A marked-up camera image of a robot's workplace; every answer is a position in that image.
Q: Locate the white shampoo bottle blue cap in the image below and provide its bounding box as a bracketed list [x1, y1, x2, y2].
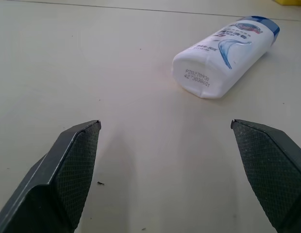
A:
[171, 16, 281, 100]

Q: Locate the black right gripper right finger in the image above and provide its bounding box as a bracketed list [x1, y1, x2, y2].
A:
[230, 118, 301, 233]

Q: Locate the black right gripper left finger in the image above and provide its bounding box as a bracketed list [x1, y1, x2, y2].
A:
[0, 119, 102, 233]

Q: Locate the yellow object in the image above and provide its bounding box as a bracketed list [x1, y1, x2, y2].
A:
[276, 0, 301, 6]

